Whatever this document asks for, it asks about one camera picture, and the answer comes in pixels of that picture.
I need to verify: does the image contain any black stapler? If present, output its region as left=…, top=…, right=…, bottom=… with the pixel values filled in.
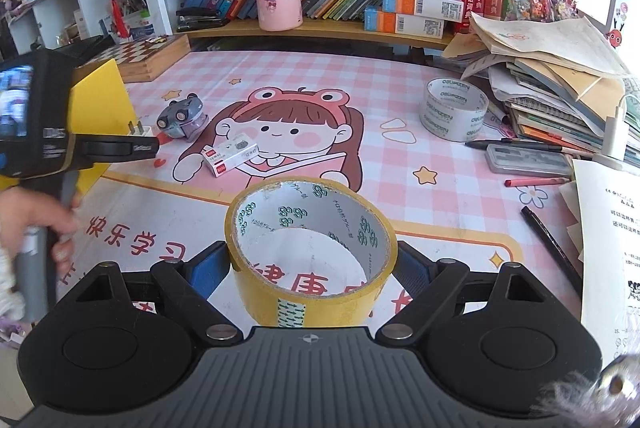
left=175, top=7, right=232, bottom=32

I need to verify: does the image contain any grey fluffy pom-pom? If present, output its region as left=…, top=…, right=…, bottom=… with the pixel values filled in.
left=537, top=350, right=640, bottom=428

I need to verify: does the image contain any yellow tape roll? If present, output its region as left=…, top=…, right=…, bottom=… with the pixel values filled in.
left=224, top=177, right=399, bottom=342

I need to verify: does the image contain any wooden chessboard box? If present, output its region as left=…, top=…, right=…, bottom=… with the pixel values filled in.
left=116, top=34, right=191, bottom=83

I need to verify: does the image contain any person's left hand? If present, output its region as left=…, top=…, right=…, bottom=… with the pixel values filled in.
left=0, top=185, right=84, bottom=270

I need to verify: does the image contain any white printed paper sheet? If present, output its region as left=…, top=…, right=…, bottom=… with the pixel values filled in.
left=572, top=158, right=640, bottom=361

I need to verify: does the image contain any white frilly cuff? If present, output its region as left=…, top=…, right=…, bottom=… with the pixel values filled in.
left=0, top=252, right=27, bottom=326

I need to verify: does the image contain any grey pencil case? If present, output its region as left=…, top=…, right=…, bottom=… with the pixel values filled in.
left=486, top=143, right=573, bottom=176

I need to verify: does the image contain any yellow cardboard box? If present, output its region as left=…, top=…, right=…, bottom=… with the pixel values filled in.
left=0, top=58, right=135, bottom=197

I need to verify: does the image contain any thick red dictionary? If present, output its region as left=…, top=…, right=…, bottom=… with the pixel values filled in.
left=454, top=0, right=506, bottom=34

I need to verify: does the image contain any pile of papers and books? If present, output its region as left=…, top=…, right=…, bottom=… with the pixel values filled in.
left=442, top=11, right=640, bottom=159

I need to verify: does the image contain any white charger plug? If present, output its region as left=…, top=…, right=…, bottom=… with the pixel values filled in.
left=127, top=121, right=157, bottom=143

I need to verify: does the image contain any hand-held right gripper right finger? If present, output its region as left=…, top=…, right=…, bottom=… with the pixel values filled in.
left=375, top=241, right=552, bottom=357

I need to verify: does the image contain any grey car-shaped pencil sharpener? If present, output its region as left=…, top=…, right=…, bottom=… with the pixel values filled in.
left=156, top=93, right=209, bottom=143

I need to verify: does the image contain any black pen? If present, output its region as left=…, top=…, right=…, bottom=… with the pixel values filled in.
left=521, top=207, right=584, bottom=300
left=465, top=138, right=564, bottom=153

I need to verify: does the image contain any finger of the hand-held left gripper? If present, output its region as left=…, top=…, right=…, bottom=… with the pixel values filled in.
left=75, top=133, right=161, bottom=165

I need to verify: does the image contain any small white and red box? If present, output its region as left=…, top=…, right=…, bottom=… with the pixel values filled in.
left=202, top=134, right=260, bottom=178

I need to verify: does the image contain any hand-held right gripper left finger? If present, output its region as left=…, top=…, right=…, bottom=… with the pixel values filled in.
left=65, top=241, right=238, bottom=357

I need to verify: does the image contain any pink checked desktop cloth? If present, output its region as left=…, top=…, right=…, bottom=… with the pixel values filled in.
left=55, top=46, right=617, bottom=345

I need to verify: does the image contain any red crayon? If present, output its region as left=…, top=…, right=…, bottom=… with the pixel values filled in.
left=504, top=177, right=571, bottom=188

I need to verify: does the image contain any clear tape roll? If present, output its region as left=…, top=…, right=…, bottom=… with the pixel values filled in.
left=419, top=77, right=490, bottom=143

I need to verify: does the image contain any red tassel ornament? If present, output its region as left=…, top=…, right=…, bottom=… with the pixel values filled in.
left=111, top=0, right=127, bottom=40

